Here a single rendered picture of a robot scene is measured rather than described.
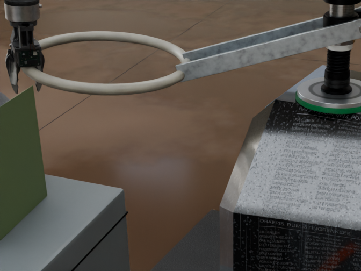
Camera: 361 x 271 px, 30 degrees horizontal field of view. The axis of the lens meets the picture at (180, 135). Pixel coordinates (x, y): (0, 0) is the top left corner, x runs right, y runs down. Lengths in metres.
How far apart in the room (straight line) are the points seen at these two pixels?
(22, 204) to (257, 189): 0.71
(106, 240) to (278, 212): 0.56
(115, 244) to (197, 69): 0.62
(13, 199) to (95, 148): 2.32
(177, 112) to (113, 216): 2.65
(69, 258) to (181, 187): 1.94
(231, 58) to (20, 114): 0.72
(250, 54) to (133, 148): 1.85
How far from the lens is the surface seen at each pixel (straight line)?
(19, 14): 1.80
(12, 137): 1.27
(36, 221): 1.33
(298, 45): 1.80
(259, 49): 1.81
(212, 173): 3.28
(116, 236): 1.42
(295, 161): 1.81
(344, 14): 1.81
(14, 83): 1.88
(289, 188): 1.79
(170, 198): 3.08
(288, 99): 1.90
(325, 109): 1.81
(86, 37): 2.15
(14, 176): 1.30
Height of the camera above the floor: 1.52
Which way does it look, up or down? 24 degrees down
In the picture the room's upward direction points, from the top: 2 degrees counter-clockwise
